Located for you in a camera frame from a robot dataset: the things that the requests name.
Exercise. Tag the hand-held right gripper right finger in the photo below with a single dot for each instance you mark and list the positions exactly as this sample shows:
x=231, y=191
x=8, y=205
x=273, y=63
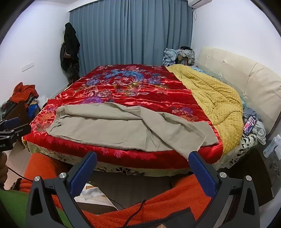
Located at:
x=202, y=173

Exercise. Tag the white wall plate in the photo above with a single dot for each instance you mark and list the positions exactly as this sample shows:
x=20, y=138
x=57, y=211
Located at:
x=27, y=66

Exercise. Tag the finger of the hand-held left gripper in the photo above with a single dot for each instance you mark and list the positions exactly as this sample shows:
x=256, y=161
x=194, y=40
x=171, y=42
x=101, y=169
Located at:
x=15, y=131

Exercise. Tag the dark phone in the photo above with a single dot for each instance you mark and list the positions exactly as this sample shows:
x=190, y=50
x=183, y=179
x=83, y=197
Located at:
x=250, y=125

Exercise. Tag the grey cloth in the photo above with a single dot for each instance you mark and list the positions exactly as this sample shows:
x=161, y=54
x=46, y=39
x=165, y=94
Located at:
x=260, y=129

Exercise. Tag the white air conditioner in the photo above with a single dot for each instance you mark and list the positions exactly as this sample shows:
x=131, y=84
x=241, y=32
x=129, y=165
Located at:
x=198, y=3

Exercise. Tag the black hanging coat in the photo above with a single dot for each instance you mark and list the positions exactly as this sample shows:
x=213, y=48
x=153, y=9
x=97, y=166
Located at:
x=70, y=54

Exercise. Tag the dark wooden nightstand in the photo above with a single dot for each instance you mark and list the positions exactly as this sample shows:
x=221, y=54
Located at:
x=274, y=173

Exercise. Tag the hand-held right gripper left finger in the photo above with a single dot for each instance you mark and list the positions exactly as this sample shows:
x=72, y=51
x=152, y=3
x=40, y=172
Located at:
x=84, y=173

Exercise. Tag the beige pants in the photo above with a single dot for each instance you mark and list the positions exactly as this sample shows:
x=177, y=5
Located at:
x=123, y=127

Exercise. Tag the yellow dotted blanket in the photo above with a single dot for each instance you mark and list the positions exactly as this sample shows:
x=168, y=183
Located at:
x=215, y=98

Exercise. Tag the blue curtain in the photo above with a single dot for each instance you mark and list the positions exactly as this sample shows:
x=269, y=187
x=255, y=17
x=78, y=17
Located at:
x=123, y=32

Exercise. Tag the orange fleece garment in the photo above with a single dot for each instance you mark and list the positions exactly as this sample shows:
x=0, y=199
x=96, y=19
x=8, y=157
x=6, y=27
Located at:
x=175, y=197

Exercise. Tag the white air conditioner pipe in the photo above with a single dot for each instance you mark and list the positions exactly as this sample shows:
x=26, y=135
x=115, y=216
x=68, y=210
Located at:
x=194, y=13

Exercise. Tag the cream padded headboard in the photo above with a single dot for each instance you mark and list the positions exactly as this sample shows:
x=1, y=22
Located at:
x=241, y=72

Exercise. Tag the striped cloth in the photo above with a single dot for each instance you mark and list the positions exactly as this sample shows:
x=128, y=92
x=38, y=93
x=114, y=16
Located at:
x=171, y=57

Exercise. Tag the person's left hand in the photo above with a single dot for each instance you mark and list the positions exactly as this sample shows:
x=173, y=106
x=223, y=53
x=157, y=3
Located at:
x=2, y=168

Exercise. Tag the green cloth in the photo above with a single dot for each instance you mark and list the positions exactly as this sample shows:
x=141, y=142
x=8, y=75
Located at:
x=15, y=206

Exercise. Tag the red floral satin quilt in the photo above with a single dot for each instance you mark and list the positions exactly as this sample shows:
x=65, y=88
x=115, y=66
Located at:
x=123, y=87

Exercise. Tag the white power strip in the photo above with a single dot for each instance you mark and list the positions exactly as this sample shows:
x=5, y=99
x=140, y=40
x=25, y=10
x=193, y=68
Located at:
x=272, y=145

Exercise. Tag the orange-red cloth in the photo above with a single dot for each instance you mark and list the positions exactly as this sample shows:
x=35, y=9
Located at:
x=24, y=91

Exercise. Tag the dark clothes pile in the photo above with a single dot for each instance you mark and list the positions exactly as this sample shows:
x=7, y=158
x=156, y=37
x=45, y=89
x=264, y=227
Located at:
x=186, y=54

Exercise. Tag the mixed clothes pile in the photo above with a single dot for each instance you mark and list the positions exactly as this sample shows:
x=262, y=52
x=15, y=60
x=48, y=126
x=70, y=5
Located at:
x=13, y=107

